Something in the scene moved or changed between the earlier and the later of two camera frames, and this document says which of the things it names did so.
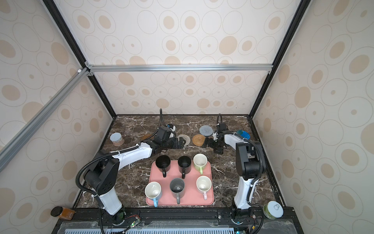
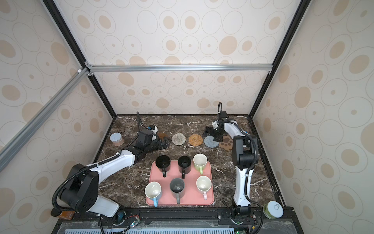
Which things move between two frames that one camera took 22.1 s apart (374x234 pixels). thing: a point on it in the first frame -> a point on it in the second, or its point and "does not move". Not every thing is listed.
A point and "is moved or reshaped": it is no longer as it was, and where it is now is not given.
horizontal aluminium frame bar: x=266 y=69 does not move
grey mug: x=177 y=187 does not move
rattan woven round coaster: x=198 y=140 is moved or reshaped
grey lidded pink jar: x=117 y=139 does not move
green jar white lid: x=272 y=210 does not move
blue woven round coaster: x=206 y=130 is moved or reshaped
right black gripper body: x=215 y=145 -> x=216 y=133
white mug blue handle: x=153 y=190 does not move
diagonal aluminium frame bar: x=42 y=114 does not move
